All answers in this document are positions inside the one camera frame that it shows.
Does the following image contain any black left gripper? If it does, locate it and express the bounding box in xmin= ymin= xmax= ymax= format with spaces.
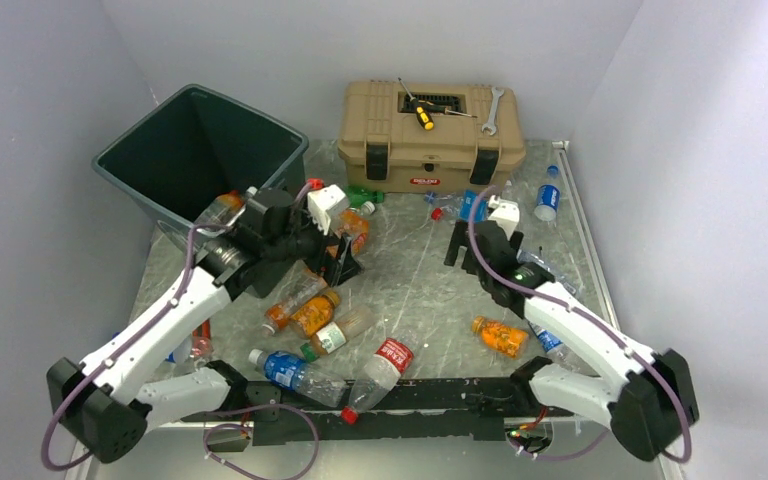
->
xmin=263 ymin=204 xmax=364 ymax=285

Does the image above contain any crushed Pepsi bottle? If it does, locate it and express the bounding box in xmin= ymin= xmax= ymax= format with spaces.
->
xmin=529 ymin=322 xmax=580 ymax=372

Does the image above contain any large orange label bottle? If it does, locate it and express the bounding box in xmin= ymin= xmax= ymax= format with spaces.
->
xmin=195 ymin=186 xmax=258 ymax=226

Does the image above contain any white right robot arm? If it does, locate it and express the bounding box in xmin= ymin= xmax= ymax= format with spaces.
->
xmin=445 ymin=220 xmax=700 ymax=461

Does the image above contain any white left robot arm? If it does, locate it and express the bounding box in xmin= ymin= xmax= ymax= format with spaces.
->
xmin=46 ymin=185 xmax=361 ymax=463

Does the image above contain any dark green plastic bin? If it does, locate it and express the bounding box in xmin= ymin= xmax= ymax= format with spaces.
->
xmin=92 ymin=84 xmax=309 ymax=247

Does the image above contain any crushed blue label bottle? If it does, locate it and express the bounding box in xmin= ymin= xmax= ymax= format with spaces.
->
xmin=423 ymin=190 xmax=477 ymax=221

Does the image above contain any clear bottle orange label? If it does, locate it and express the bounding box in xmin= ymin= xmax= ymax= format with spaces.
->
xmin=260 ymin=269 xmax=328 ymax=336

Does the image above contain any crushed orange label bottle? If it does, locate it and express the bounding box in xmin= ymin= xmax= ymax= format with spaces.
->
xmin=333 ymin=201 xmax=376 ymax=255

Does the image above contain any orange juice bottle gold cap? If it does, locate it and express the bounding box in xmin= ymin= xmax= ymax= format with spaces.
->
xmin=289 ymin=289 xmax=341 ymax=339

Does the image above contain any green plastic bottle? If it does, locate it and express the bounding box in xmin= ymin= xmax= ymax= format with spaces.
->
xmin=345 ymin=185 xmax=385 ymax=208

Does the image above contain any blue label bottle far right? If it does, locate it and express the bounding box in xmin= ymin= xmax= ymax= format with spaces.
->
xmin=534 ymin=165 xmax=561 ymax=222

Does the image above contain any clear bottle red label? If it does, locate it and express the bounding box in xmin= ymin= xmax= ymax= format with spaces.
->
xmin=340 ymin=330 xmax=419 ymax=425

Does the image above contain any blue label water bottle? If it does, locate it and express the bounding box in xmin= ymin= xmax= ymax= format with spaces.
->
xmin=248 ymin=349 xmax=348 ymax=407

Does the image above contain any orange juice bottle right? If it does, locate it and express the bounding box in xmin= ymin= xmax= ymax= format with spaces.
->
xmin=471 ymin=316 xmax=528 ymax=359

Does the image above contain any clear bottle blue cap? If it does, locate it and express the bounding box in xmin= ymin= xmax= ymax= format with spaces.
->
xmin=518 ymin=249 xmax=579 ymax=297

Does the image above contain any silver open-end wrench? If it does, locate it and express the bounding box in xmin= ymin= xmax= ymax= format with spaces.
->
xmin=481 ymin=86 xmax=505 ymax=136

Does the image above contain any tan plastic toolbox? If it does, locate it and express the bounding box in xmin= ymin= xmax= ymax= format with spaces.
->
xmin=337 ymin=80 xmax=526 ymax=193

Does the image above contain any yellow black screwdriver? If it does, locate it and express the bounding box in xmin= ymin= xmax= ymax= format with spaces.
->
xmin=397 ymin=77 xmax=434 ymax=131

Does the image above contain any thin dark screwdriver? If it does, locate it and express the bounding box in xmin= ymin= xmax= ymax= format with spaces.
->
xmin=418 ymin=100 xmax=475 ymax=118

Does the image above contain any Pepsi bottle at left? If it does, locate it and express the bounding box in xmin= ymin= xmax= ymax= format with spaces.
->
xmin=166 ymin=335 xmax=193 ymax=365

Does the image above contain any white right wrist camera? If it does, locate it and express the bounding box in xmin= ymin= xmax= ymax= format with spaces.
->
xmin=487 ymin=195 xmax=521 ymax=238

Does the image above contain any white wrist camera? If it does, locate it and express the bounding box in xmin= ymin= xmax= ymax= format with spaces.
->
xmin=306 ymin=185 xmax=350 ymax=234
xmin=487 ymin=195 xmax=521 ymax=238

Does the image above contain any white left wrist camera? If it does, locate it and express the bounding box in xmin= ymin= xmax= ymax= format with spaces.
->
xmin=306 ymin=185 xmax=350 ymax=234

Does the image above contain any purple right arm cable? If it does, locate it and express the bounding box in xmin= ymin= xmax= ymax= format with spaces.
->
xmin=466 ymin=185 xmax=693 ymax=465

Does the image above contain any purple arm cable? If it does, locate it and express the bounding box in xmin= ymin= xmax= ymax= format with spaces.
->
xmin=466 ymin=185 xmax=693 ymax=465
xmin=40 ymin=182 xmax=316 ymax=473

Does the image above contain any red handle adjustable wrench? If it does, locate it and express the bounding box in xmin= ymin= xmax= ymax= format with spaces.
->
xmin=191 ymin=319 xmax=214 ymax=360

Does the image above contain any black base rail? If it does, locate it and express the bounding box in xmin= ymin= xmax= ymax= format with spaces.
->
xmin=184 ymin=362 xmax=570 ymax=446

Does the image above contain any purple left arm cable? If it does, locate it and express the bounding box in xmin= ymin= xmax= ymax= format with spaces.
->
xmin=40 ymin=182 xmax=316 ymax=473

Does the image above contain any purple cable loop front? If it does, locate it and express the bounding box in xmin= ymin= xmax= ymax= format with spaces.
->
xmin=202 ymin=402 xmax=320 ymax=480

